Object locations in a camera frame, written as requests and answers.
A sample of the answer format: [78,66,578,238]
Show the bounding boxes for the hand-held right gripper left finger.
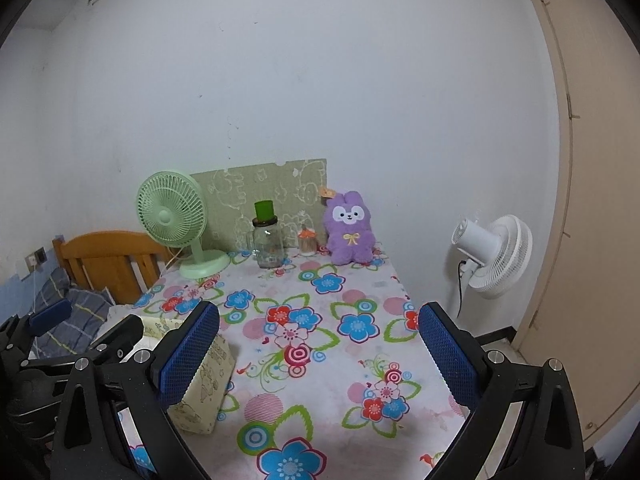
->
[52,301,221,480]

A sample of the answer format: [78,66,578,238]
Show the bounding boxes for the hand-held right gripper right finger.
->
[418,302,586,480]

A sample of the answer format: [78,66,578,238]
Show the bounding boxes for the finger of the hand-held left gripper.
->
[75,315,145,367]
[0,300,72,356]

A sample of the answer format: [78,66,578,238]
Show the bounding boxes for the yellow birthday gift bag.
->
[122,314,237,435]

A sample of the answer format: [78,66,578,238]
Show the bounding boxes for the white bedding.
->
[102,302,138,331]

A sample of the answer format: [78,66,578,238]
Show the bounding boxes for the grey plaid pillow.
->
[30,266,113,358]

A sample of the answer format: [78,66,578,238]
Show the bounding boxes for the white standing fan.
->
[451,214,533,301]

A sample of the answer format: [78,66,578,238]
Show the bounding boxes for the floral tablecloth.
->
[117,247,476,480]

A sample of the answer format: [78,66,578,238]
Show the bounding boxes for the green desk fan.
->
[136,171,231,280]

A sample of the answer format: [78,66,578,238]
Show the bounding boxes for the glass jar with green lid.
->
[246,200,287,268]

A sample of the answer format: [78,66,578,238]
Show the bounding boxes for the purple plush bunny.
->
[320,187,378,266]

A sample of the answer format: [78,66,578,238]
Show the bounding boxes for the green printed board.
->
[190,158,328,253]

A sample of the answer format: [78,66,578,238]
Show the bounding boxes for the beige wooden door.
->
[514,0,640,448]

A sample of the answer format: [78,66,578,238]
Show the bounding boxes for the black fan cable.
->
[456,260,468,318]

